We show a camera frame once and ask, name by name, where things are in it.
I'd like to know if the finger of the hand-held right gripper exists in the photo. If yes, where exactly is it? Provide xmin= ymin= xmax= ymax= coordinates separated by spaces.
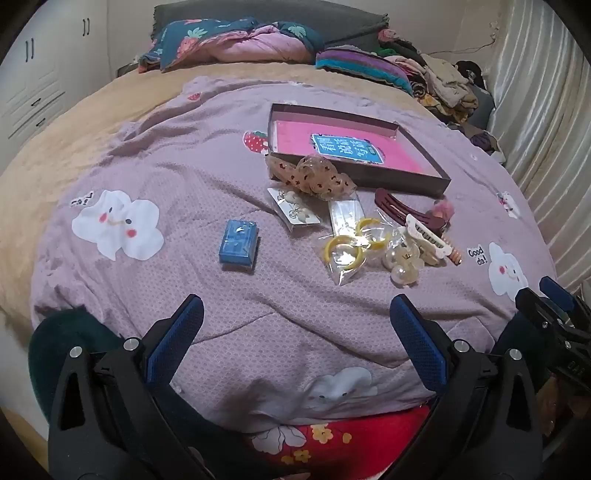
xmin=515 ymin=288 xmax=563 ymax=329
xmin=539 ymin=275 xmax=579 ymax=306

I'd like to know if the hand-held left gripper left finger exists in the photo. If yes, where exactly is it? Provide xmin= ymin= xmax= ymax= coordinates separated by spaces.
xmin=48 ymin=294 xmax=222 ymax=480

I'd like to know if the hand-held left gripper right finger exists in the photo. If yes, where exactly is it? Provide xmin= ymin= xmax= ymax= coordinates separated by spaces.
xmin=389 ymin=294 xmax=546 ymax=480

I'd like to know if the white claw hair clip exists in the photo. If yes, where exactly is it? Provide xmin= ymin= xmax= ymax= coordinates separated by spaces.
xmin=405 ymin=215 xmax=454 ymax=267

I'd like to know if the small blue box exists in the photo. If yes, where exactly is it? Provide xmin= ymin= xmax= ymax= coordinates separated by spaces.
xmin=218 ymin=219 xmax=259 ymax=273

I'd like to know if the yellow hoop earrings packet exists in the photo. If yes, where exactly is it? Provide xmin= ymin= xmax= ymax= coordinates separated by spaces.
xmin=321 ymin=217 xmax=393 ymax=286

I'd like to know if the pink fuzzy hair tie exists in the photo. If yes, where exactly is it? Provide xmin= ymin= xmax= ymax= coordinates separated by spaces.
xmin=425 ymin=199 xmax=454 ymax=232

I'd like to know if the dark brown shallow box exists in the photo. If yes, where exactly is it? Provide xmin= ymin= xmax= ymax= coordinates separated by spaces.
xmin=267 ymin=102 xmax=451 ymax=198

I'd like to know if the sheer dotted bow hair clip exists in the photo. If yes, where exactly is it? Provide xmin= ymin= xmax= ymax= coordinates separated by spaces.
xmin=265 ymin=154 xmax=358 ymax=201

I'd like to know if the dark green cloth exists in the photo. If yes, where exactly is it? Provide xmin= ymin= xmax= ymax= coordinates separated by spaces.
xmin=28 ymin=308 xmax=125 ymax=416

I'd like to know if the red floral clothing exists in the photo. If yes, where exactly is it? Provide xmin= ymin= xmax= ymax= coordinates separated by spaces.
xmin=245 ymin=406 xmax=432 ymax=467

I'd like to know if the maroon snap hair clip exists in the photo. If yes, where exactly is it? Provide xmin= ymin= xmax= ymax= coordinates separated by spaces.
xmin=375 ymin=187 xmax=446 ymax=232

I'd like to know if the clear packet with white card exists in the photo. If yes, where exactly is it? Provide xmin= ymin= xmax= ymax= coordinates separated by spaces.
xmin=329 ymin=199 xmax=365 ymax=236

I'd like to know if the white bow earring card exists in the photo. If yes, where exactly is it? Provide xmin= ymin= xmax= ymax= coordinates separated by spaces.
xmin=267 ymin=187 xmax=321 ymax=230

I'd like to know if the cream satin curtain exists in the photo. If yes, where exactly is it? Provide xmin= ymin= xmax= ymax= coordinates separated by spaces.
xmin=485 ymin=0 xmax=591 ymax=296

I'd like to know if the beige bed sheet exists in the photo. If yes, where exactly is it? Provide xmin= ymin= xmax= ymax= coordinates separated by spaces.
xmin=0 ymin=62 xmax=426 ymax=342

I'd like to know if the pile of clothes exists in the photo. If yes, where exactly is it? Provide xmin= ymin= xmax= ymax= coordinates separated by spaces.
xmin=376 ymin=28 xmax=506 ymax=162

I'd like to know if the striped folded blanket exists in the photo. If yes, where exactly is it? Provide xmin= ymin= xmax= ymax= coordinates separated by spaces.
xmin=315 ymin=46 xmax=414 ymax=95

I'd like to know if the teal strawberry quilt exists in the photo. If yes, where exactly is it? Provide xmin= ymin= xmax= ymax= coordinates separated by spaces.
xmin=139 ymin=17 xmax=326 ymax=73

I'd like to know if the white wardrobe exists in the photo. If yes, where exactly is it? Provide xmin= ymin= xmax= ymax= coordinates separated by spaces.
xmin=0 ymin=0 xmax=116 ymax=148

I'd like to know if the thin wall cable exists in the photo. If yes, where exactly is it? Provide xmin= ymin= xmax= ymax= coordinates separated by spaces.
xmin=462 ymin=25 xmax=503 ymax=54

